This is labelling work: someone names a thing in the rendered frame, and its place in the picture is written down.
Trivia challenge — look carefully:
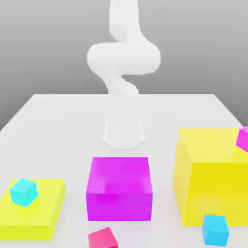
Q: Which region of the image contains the small pink red cube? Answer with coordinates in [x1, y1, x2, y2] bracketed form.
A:
[88, 226, 119, 248]

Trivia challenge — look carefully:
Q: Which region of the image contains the small magenta cube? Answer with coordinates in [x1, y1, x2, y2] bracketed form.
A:
[235, 126, 248, 153]

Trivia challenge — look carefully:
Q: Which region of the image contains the small cyan cube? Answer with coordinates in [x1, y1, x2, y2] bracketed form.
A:
[9, 178, 39, 208]

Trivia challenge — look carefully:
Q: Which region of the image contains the small blue cube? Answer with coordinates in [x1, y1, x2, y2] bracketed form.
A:
[201, 214, 230, 247]

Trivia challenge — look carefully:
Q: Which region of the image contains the large magenta box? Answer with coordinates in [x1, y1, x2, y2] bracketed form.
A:
[85, 156, 154, 222]

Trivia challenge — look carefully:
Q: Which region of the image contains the large yellow box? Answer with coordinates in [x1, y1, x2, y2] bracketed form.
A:
[172, 127, 248, 227]

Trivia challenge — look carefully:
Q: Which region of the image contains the flat lime yellow box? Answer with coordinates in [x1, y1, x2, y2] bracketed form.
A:
[0, 179, 66, 242]

